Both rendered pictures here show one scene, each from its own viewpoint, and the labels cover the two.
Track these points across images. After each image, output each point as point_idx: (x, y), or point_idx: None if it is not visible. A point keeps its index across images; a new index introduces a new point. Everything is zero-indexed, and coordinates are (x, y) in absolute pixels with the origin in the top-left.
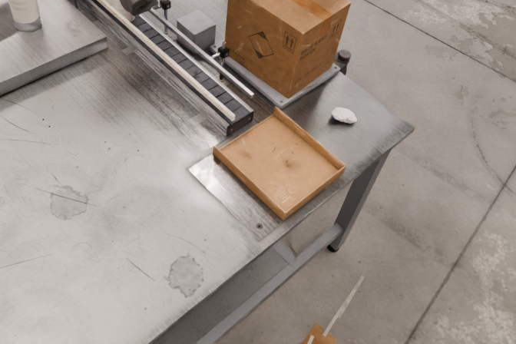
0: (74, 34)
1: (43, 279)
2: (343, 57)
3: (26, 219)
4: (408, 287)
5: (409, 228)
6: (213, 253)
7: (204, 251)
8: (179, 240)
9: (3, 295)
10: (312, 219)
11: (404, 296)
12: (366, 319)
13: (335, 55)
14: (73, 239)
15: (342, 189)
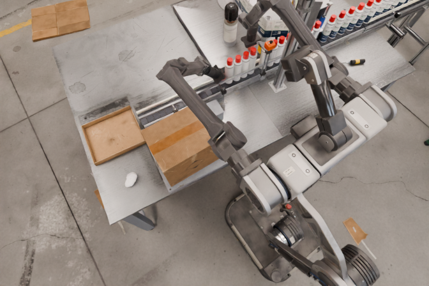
0: (218, 57)
1: (97, 47)
2: (272, 273)
3: (123, 43)
4: (112, 263)
5: (147, 284)
6: (82, 98)
7: (83, 96)
8: (92, 88)
9: (96, 37)
10: (170, 220)
11: (109, 257)
12: (106, 228)
13: (279, 271)
14: (109, 55)
15: (186, 249)
